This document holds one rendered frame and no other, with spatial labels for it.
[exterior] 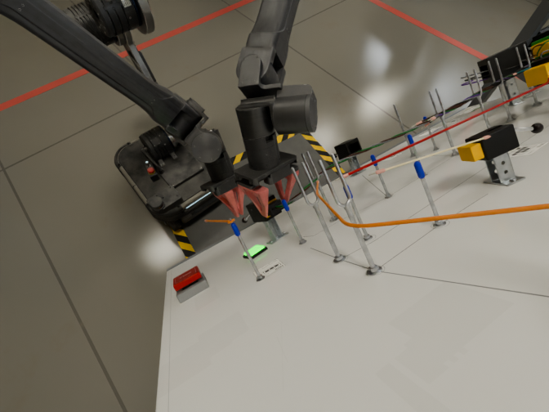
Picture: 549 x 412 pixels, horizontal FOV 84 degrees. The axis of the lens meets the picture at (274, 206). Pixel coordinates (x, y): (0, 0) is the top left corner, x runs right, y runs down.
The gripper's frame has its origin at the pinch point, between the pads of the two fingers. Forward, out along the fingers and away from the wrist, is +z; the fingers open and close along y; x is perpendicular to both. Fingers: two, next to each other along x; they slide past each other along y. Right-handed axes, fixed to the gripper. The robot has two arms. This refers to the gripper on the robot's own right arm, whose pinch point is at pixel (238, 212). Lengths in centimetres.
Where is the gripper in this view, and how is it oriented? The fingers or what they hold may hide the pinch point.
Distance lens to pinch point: 73.0
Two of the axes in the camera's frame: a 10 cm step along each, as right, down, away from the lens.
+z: 3.3, 8.9, 3.2
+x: -5.8, -0.8, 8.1
